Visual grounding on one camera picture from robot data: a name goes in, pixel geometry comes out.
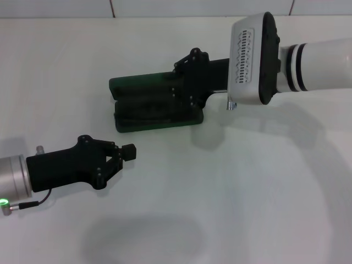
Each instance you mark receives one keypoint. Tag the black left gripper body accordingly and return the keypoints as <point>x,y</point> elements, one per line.
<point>60,167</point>

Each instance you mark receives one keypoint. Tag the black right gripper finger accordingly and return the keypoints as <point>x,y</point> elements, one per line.
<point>192,57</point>
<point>180,97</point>

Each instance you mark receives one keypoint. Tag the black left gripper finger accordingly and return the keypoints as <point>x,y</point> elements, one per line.
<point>112,167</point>
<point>129,152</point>

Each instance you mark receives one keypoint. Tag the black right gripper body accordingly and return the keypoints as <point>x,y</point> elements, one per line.
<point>209,77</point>

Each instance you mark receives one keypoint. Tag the green glasses case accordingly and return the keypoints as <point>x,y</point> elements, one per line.
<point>137,78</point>

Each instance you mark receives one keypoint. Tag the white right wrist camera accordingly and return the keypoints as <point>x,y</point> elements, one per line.
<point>244,60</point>

